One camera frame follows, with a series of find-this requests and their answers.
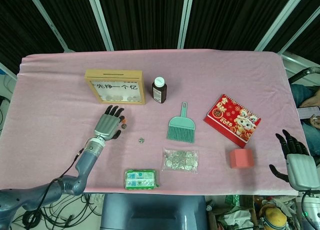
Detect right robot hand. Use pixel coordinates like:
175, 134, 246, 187
269, 129, 318, 190

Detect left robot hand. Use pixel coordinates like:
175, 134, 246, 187
93, 105, 129, 142

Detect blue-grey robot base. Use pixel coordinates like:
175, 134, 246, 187
101, 193, 209, 230

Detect clear bag of coins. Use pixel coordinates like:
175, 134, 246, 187
161, 146, 200, 174

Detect pink table cloth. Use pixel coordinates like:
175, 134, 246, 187
0, 49, 312, 197

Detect yellow plush toy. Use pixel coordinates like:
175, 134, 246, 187
259, 206, 288, 230

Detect smartphone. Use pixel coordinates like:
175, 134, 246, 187
298, 106, 318, 120

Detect pink hexagonal block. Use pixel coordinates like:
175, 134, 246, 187
229, 147, 254, 169

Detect dark brown bottle white cap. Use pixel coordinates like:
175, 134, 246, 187
151, 77, 168, 104

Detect green plastic packet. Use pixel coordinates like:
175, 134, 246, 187
124, 168, 160, 190

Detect teal mini broom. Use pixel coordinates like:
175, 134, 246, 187
166, 102, 196, 143

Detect green foil bag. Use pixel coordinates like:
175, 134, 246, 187
224, 194, 241, 208

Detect bystander in blue jeans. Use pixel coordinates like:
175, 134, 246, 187
289, 83, 320, 155

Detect red 2026 desk calendar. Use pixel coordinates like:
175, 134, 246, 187
203, 94, 262, 148

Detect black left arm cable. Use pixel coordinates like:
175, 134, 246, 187
34, 147, 85, 215

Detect wooden coin bank frame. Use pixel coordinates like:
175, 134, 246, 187
84, 69, 146, 105

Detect black corrugated hose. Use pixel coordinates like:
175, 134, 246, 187
287, 67, 320, 84

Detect aluminium frame post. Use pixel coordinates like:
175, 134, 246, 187
254, 0, 305, 52
24, 0, 76, 53
85, 0, 115, 52
178, 0, 196, 51
280, 11, 320, 55

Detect aluminium frame rail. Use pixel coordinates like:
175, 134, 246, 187
0, 61, 19, 81
281, 51, 320, 74

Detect tangled black floor cables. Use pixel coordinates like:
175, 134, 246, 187
23, 193, 103, 230

